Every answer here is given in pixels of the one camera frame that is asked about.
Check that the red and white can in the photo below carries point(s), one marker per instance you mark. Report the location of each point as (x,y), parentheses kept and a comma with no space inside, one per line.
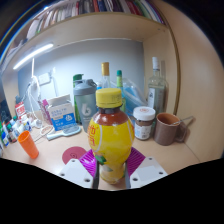
(20,110)

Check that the blue-capped small white bottle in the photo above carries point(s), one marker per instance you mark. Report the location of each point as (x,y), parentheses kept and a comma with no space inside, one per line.
(4,139)

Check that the wooden wardrobe door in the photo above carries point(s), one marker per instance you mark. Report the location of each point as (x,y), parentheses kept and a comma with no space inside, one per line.
(203,83)

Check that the gold-capped clear glass bottle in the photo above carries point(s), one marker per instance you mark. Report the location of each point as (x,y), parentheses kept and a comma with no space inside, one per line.
(105,75)

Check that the yellow-capped orange drink bottle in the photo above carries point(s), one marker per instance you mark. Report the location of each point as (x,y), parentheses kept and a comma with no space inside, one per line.
(111,136)

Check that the white-capped clear glass bottle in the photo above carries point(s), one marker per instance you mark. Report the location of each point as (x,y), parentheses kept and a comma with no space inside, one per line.
(156,86)

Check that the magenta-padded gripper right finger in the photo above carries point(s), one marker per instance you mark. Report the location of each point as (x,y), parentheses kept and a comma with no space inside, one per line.
(146,171)

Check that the orange plastic cup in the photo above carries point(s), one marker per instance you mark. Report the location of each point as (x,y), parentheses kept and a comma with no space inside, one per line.
(28,145)

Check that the blue plastic bag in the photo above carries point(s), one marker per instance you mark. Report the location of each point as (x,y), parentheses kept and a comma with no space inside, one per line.
(135,95)

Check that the brown mug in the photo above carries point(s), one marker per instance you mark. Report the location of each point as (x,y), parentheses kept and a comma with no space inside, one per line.
(165,130)

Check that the metal spoon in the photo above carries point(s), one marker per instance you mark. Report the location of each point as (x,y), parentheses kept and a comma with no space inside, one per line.
(183,120)

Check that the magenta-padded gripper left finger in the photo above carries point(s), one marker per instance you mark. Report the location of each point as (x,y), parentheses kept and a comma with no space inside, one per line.
(76,173)

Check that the white-lidded brown spread jar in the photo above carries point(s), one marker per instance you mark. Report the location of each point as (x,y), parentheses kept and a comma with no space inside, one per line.
(143,125)

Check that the white LED light bar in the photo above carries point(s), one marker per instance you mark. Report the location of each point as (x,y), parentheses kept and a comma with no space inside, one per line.
(33,56)

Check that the green-capped small brown bottle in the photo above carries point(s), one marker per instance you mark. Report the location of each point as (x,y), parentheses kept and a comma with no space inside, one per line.
(11,134)

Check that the green-capped slim bottle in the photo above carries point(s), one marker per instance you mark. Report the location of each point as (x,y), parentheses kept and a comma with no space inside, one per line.
(119,80)

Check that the flat round red coaster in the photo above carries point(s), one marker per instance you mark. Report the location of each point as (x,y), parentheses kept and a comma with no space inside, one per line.
(73,154)

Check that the pink drink carton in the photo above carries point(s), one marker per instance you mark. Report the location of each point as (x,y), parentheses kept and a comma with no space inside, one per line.
(44,111)

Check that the light blue hairbrush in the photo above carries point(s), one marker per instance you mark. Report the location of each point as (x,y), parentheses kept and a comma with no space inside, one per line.
(68,131)

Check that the white wall power socket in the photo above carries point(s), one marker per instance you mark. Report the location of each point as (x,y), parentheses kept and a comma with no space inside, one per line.
(44,79)

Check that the green plastic bottle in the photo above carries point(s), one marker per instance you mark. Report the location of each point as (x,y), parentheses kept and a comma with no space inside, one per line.
(77,78)

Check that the grey shaker bottle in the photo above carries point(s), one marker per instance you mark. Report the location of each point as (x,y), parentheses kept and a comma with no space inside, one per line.
(85,103)

